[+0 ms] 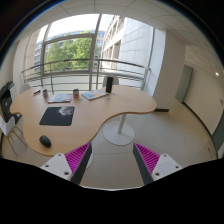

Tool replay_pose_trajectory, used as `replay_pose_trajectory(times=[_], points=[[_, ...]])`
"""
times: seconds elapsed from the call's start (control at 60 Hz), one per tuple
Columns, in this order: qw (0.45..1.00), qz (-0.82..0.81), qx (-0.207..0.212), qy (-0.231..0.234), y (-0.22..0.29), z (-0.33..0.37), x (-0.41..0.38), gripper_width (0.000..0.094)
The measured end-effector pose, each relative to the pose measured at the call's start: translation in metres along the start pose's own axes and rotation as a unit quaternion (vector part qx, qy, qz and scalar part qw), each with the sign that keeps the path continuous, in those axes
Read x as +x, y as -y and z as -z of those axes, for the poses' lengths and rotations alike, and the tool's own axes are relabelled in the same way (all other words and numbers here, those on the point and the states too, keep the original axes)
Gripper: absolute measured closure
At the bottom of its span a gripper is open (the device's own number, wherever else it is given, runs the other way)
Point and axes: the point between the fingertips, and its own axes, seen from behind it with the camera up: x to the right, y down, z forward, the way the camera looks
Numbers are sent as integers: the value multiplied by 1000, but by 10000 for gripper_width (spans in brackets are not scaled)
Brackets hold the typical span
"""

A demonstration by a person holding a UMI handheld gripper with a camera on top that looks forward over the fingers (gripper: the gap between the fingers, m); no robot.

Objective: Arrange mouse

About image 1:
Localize magazine with red cover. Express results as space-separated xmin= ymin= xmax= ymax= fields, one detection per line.
xmin=48 ymin=94 xmax=72 ymax=104

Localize white chair wooden legs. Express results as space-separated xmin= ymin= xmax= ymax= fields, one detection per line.
xmin=0 ymin=115 xmax=27 ymax=152

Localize grey door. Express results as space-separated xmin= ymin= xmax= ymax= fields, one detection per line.
xmin=175 ymin=65 xmax=193 ymax=103

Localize metal balcony railing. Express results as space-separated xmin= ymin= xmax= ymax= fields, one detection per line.
xmin=22 ymin=58 xmax=150 ymax=94

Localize black mouse pad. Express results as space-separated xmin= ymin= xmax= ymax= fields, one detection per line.
xmin=39 ymin=106 xmax=75 ymax=126

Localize open blue white booklet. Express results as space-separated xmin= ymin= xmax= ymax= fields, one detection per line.
xmin=82 ymin=89 xmax=107 ymax=100

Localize black computer mouse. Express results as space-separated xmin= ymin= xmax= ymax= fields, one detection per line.
xmin=39 ymin=135 xmax=51 ymax=148

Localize black upright speaker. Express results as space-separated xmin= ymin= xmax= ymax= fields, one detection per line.
xmin=106 ymin=77 xmax=113 ymax=93

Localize white round table base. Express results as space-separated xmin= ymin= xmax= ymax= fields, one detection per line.
xmin=103 ymin=115 xmax=135 ymax=146

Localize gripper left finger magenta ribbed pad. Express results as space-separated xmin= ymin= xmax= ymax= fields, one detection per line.
xmin=41 ymin=143 xmax=92 ymax=185

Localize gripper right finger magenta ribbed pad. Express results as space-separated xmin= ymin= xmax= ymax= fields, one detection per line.
xmin=133 ymin=143 xmax=182 ymax=185

